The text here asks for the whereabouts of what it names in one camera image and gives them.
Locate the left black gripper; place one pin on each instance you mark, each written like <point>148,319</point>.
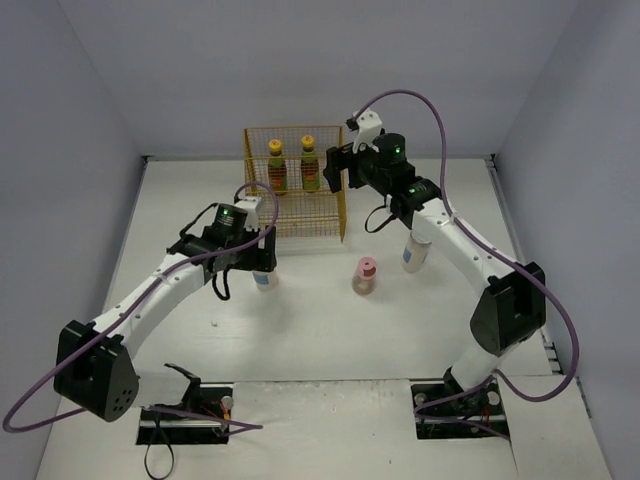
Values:
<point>268,248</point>

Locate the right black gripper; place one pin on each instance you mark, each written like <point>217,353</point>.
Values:
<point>335,167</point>

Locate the silver lid white shaker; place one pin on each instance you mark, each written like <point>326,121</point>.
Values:
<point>265,281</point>

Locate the yellow cap sauce bottle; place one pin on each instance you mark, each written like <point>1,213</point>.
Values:
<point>309,166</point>
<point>277,171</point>

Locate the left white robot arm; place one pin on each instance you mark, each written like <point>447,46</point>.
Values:
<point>95,361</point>

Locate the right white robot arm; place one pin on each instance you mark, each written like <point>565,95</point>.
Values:
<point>510,308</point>

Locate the pink lid spice jar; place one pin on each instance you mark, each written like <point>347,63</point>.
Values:
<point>364,279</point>

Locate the white shaker blue label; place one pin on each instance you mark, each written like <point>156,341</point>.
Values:
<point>415,253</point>

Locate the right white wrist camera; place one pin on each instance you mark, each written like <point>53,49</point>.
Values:
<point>367,125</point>

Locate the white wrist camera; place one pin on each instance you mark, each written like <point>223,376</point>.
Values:
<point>253,206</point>
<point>367,125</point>

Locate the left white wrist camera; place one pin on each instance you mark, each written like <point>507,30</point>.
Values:
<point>253,206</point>

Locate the yellow wire rack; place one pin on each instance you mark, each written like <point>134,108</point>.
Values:
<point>301,213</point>

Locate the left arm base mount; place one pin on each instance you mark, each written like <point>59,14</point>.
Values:
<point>209,400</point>

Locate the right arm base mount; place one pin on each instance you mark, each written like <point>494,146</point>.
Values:
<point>479,415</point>

